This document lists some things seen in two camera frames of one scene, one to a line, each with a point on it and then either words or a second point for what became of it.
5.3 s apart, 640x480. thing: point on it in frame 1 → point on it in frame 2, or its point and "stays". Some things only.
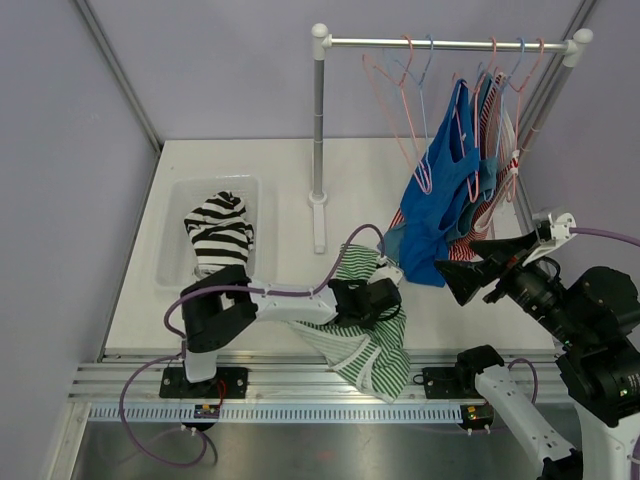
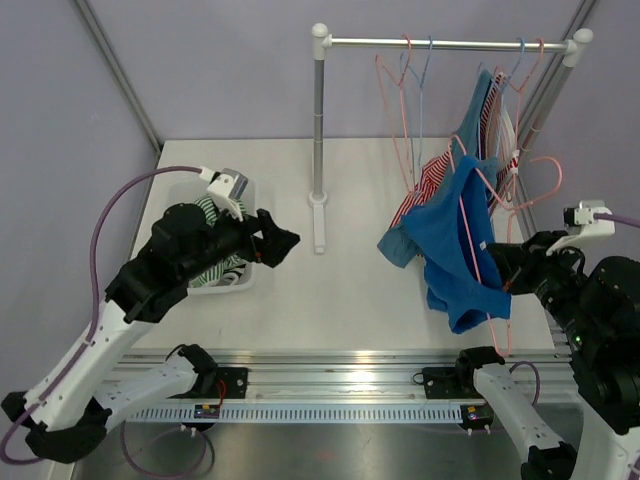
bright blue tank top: [435, 198] → [463, 278]
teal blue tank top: [482, 179] → [398, 245]
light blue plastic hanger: [500, 110] stays
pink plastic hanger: [474, 197] → [466, 216]
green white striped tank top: [375, 360] → [227, 272]
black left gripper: [369, 322] → [276, 241]
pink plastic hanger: [510, 196] stays
